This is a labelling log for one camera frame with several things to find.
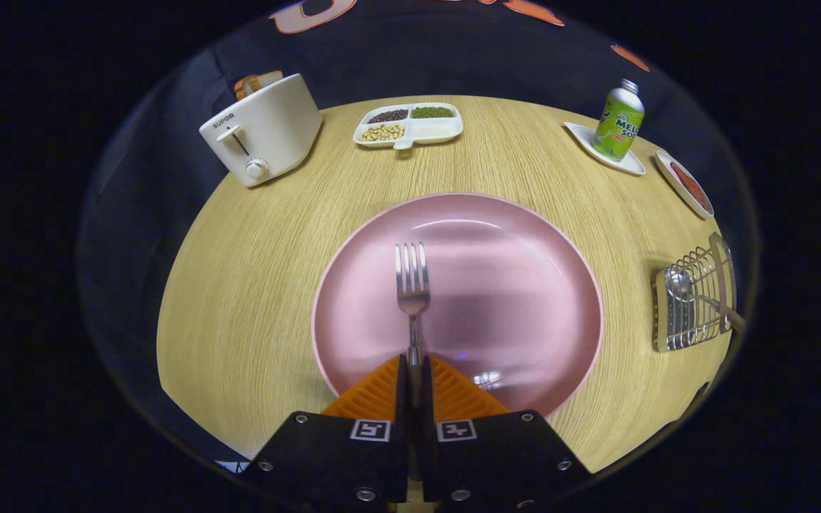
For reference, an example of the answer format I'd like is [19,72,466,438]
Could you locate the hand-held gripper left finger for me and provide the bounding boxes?
[239,354,411,508]

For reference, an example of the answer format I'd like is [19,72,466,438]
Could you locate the white square coaster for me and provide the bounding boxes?
[564,122,646,177]

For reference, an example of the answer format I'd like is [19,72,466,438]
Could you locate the metal spoon with wooden handle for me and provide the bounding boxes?
[665,267,746,334]

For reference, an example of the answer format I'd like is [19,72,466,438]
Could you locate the pink round plate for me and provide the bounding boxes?
[311,192,604,418]

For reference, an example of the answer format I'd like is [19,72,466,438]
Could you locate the pile of yellow soybeans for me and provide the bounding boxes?
[359,123,406,143]

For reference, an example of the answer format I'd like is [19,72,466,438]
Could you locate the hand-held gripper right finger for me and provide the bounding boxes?
[419,354,593,508]

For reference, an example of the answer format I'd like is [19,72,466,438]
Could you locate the white divided dish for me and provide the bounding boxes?
[353,103,464,150]

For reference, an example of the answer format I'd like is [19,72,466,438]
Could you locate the metal fork with wooden handle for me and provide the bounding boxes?
[394,242,430,414]

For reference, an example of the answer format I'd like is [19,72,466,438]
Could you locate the white oval food bowl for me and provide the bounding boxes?
[654,150,715,220]

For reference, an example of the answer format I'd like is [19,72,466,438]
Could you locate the red-brown meat piece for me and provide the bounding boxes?
[671,162,709,211]

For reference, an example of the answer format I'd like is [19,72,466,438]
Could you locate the white toaster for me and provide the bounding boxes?
[199,73,324,188]

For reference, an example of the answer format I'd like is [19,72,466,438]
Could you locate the toasted bread slices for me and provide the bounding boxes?
[234,70,284,100]

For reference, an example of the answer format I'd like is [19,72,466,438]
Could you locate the metal wire basket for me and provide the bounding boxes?
[651,232,738,353]

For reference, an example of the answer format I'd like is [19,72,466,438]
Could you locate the green soda bottle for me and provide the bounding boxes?
[592,78,646,162]

